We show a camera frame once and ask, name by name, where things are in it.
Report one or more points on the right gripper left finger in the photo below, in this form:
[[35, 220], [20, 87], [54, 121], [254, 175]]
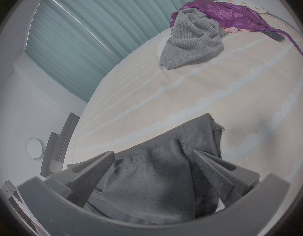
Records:
[[92, 178]]

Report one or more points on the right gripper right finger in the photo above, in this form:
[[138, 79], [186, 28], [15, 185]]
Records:
[[218, 178]]

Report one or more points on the black T-shirt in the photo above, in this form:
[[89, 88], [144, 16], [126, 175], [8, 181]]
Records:
[[154, 181]]

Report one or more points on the bed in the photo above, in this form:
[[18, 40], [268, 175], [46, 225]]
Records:
[[240, 95]]

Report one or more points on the black dressing table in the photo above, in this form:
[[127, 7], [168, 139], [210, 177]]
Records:
[[51, 154]]

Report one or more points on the black chest of drawers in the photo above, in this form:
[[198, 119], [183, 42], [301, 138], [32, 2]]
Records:
[[70, 131]]

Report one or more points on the round white mirror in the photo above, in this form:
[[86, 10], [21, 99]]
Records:
[[35, 148]]

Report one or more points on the blue-green curtain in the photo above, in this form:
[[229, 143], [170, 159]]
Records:
[[129, 13], [67, 53]]

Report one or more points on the grey knit garment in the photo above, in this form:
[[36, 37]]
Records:
[[193, 40]]

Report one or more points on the pink garment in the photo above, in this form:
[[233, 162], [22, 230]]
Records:
[[236, 29]]

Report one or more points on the small black garment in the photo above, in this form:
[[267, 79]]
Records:
[[274, 36]]

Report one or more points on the purple satin garment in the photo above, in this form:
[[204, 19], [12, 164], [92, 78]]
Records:
[[227, 13]]

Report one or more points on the white printed pillow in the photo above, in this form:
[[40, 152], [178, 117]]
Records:
[[259, 8]]

